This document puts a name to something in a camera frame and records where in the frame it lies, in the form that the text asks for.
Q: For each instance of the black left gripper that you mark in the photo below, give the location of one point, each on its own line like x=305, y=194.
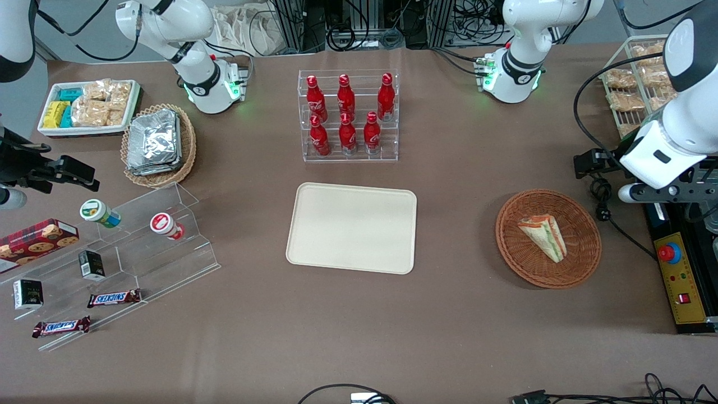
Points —
x=610, y=157

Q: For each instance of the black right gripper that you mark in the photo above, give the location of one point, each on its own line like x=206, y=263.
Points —
x=22, y=163

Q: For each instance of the plastic triangle sandwich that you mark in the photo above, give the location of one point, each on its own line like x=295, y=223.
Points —
x=543, y=238

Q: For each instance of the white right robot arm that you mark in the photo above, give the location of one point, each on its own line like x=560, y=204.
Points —
x=202, y=78

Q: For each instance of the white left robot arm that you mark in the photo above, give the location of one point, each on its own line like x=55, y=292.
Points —
x=521, y=67

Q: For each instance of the white rectangular snack tray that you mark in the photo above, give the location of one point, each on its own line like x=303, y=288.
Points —
x=47, y=132

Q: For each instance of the round brown wicker basket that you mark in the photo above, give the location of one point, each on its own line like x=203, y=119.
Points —
x=578, y=258

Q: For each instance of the oval tan wicker basket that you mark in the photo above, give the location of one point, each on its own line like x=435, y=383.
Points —
x=188, y=151

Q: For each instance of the cream plastic tray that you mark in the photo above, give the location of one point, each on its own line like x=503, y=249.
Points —
x=350, y=227

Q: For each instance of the green lid white cup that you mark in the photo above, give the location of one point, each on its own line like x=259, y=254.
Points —
x=96, y=211

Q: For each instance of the white cylindrical cap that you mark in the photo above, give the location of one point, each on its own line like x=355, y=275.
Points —
x=12, y=198
x=628, y=193

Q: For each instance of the tan bagged snack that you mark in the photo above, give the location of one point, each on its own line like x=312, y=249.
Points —
x=648, y=50
x=620, y=79
x=625, y=101
x=628, y=131
x=653, y=76
x=661, y=103

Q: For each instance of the teal snack pack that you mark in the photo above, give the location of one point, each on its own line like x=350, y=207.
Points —
x=67, y=116
x=70, y=95

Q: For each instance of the clear bag of crackers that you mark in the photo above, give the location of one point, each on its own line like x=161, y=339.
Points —
x=96, y=90
x=120, y=94
x=115, y=118
x=90, y=114

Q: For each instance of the yellow snack pack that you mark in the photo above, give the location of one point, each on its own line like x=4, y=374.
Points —
x=54, y=115

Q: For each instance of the silver foil pack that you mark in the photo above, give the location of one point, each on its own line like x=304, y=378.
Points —
x=152, y=140

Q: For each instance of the red cookie box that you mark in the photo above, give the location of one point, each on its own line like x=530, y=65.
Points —
x=36, y=241

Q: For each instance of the small black box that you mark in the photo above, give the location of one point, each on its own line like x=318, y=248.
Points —
x=91, y=265
x=28, y=294

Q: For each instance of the red lid white cup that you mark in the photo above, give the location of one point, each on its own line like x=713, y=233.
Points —
x=164, y=224

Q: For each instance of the clear acrylic stepped stand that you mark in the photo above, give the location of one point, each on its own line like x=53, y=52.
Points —
x=168, y=264

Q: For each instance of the brown Snickers bar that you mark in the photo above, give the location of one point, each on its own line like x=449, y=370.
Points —
x=114, y=298
x=60, y=327

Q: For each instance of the yellow emergency stop box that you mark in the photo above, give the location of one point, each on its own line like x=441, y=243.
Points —
x=681, y=280

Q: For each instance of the red cola bottle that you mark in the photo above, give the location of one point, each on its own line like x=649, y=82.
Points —
x=316, y=101
x=348, y=137
x=385, y=98
x=320, y=140
x=346, y=98
x=372, y=136

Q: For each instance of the beige cloth bag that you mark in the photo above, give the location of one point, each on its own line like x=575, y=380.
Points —
x=247, y=31

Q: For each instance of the clear acrylic bottle rack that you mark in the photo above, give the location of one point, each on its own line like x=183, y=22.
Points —
x=348, y=159

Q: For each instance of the small white device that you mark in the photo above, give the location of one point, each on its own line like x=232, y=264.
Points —
x=367, y=399

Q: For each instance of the aluminium equipment frame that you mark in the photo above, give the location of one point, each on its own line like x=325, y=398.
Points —
x=291, y=22

